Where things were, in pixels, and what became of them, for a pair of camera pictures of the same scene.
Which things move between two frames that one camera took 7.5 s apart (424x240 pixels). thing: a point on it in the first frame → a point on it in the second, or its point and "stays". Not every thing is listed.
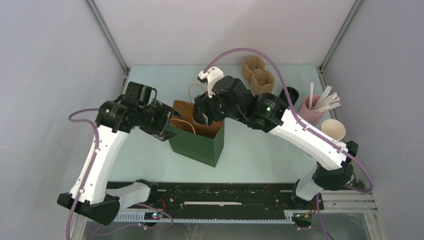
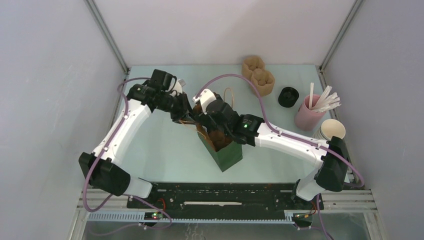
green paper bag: x=198 y=141 → x=225 y=157
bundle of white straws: x=328 y=100 stays
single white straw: x=311 y=102 stays
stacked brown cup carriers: x=253 y=69 stays
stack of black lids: x=293 y=94 stays
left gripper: x=165 y=113 → x=186 y=112
